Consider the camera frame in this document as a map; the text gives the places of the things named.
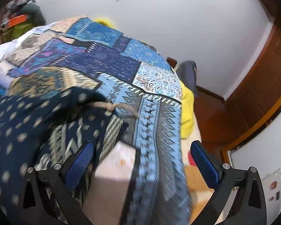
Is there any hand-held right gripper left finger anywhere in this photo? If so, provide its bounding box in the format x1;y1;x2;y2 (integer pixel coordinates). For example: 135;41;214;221
18;141;95;225

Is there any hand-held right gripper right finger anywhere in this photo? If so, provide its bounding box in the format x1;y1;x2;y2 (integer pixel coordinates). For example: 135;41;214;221
189;140;268;225

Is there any navy patterned zip hoodie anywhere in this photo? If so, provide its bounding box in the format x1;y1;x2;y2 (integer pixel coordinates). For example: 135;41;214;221
0;88;138;225

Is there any pile of mixed clothes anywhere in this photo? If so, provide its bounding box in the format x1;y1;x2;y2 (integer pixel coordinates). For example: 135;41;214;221
1;0;38;20

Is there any white heart-sticker sliding door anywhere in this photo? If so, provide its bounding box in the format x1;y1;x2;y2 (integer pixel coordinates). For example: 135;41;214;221
227;103;281;225

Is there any wooden wardrobe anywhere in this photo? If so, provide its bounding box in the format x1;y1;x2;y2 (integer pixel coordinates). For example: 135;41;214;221
221;0;281;152

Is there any blue patchwork blanket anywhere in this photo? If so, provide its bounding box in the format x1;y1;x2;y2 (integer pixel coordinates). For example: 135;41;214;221
0;16;193;225

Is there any orange box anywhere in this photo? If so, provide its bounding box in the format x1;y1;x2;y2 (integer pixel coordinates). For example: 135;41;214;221
8;14;28;28

